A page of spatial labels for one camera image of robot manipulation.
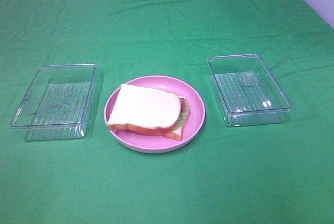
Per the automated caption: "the toy bacon strip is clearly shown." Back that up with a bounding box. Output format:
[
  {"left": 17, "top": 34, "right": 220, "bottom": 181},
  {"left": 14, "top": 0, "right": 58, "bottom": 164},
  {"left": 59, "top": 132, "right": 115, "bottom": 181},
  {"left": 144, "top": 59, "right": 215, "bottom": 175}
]
[{"left": 179, "top": 96, "right": 187, "bottom": 113}]

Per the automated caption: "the green toy lettuce leaf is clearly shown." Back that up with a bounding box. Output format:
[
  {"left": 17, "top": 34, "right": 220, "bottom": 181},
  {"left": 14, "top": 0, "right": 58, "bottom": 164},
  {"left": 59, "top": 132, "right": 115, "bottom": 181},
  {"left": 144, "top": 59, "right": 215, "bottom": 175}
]
[{"left": 173, "top": 107, "right": 190, "bottom": 131}]

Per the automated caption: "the toy bread slice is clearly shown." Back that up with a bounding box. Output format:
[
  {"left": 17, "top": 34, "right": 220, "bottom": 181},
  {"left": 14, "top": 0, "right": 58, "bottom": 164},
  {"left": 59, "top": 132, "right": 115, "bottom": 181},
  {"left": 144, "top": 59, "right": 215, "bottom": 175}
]
[
  {"left": 107, "top": 84, "right": 182, "bottom": 133},
  {"left": 126, "top": 102, "right": 190, "bottom": 141}
]

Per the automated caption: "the pink round plate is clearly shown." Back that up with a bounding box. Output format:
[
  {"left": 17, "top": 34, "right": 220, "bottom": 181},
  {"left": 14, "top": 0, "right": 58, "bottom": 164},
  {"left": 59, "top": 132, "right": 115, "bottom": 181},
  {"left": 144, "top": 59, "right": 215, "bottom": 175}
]
[{"left": 110, "top": 75, "right": 206, "bottom": 154}]

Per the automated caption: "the green tablecloth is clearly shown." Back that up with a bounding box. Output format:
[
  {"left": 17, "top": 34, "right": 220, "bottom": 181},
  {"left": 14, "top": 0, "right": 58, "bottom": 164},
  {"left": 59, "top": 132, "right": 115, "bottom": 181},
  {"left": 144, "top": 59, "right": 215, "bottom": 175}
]
[{"left": 1, "top": 0, "right": 333, "bottom": 223}]

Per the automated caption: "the clear right plastic tray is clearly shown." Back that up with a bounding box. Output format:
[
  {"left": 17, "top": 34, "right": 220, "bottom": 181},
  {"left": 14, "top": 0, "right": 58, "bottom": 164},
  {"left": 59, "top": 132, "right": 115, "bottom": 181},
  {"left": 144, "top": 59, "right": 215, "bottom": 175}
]
[{"left": 207, "top": 54, "right": 292, "bottom": 127}]

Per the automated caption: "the clear plastic tray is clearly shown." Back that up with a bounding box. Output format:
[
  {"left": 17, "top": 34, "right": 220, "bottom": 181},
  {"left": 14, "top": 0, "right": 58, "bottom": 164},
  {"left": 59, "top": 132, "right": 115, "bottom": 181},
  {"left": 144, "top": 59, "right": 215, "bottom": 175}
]
[
  {"left": 207, "top": 54, "right": 292, "bottom": 127},
  {"left": 10, "top": 64, "right": 98, "bottom": 142}
]

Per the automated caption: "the clear left plastic tray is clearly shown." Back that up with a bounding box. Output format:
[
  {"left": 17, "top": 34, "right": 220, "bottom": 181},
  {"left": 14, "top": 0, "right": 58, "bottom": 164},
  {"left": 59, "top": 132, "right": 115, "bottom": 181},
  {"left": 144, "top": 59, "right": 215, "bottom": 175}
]
[{"left": 10, "top": 64, "right": 98, "bottom": 142}]

